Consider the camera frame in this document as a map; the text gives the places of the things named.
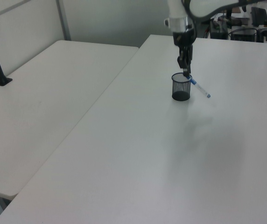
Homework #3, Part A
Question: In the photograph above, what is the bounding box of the black keyboard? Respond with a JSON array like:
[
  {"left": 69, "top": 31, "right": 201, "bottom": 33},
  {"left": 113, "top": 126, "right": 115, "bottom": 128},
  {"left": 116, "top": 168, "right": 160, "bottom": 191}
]
[{"left": 251, "top": 7, "right": 267, "bottom": 27}]

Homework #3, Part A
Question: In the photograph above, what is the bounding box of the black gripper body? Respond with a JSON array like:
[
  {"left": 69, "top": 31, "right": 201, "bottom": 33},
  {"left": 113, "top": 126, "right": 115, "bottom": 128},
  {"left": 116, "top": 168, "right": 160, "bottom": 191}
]
[{"left": 172, "top": 29, "right": 197, "bottom": 49}]

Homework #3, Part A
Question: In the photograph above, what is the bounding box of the black mesh pen cup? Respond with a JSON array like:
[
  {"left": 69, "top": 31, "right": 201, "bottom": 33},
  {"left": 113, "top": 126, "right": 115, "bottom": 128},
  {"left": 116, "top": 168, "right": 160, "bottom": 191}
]
[{"left": 171, "top": 72, "right": 193, "bottom": 102}]

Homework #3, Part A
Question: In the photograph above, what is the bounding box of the black monitor stand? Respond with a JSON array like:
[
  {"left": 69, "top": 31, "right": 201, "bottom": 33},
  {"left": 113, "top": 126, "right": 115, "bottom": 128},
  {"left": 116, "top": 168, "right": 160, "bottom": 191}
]
[{"left": 218, "top": 6, "right": 241, "bottom": 24}]

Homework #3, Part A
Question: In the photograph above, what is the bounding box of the blue and white marker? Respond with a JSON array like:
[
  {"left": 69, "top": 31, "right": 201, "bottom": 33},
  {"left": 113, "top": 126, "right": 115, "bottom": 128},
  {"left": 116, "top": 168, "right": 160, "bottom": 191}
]
[{"left": 186, "top": 74, "right": 211, "bottom": 99}]

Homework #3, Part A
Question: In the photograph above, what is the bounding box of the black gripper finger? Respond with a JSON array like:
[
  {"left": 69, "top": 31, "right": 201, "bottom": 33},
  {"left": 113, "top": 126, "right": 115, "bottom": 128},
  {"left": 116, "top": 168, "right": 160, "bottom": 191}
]
[
  {"left": 186, "top": 45, "right": 193, "bottom": 77},
  {"left": 177, "top": 46, "right": 189, "bottom": 74}
]

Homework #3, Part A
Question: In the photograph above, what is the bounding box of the black electronics box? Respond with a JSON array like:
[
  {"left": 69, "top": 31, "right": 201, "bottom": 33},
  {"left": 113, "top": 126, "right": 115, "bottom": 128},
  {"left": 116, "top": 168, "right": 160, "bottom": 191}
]
[{"left": 209, "top": 20, "right": 229, "bottom": 39}]

